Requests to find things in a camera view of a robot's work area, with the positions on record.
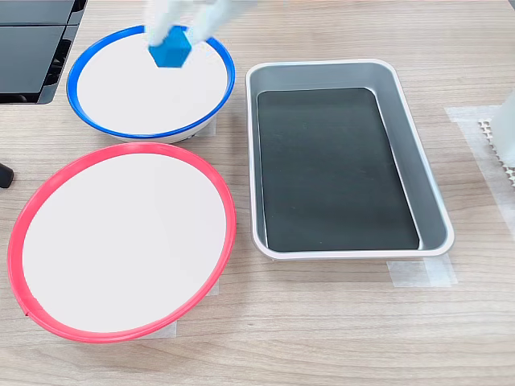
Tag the clear tape strip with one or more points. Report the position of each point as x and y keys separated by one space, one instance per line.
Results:
x=404 y=274
x=440 y=272

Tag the small black rounded object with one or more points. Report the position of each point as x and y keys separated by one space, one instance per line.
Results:
x=5 y=176

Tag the black glossy device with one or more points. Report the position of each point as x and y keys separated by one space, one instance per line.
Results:
x=28 y=60

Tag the red-rimmed white plate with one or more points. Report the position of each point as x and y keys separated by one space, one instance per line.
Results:
x=120 y=241

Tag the blue cube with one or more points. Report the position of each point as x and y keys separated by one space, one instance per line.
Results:
x=171 y=50

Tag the pale perforated plate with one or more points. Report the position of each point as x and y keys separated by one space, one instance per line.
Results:
x=487 y=130

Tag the steel tray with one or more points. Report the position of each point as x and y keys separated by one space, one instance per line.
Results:
x=432 y=209

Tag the wide clear tape sheet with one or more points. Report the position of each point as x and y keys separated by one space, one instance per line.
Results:
x=479 y=161

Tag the blue-rimmed white plate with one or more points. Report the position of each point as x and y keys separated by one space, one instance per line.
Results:
x=153 y=100

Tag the black tray mat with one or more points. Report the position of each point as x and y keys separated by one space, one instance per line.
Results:
x=334 y=169

